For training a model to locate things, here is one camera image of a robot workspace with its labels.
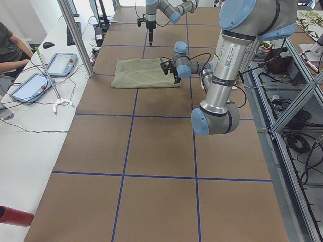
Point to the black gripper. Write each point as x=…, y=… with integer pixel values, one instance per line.
x=174, y=71
x=151, y=25

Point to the olive green long-sleeve shirt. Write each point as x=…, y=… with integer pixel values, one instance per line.
x=141, y=73

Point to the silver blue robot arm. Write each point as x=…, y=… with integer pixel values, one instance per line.
x=173, y=13
x=241, y=23

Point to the upper teach pendant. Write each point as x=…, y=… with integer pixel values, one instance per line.
x=61, y=64

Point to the teach pendant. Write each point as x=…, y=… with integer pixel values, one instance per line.
x=61, y=64
x=32, y=89

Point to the black computer mouse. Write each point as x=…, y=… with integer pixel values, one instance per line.
x=47, y=45

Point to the white grabber stick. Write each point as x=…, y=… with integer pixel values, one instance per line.
x=59, y=100

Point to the lower teach pendant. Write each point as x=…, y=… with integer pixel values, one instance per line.
x=32, y=89

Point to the seated person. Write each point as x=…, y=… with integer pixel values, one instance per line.
x=15, y=54

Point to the red bottle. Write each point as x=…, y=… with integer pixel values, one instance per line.
x=16, y=217

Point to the aluminium frame post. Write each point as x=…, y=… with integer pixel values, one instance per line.
x=71, y=24

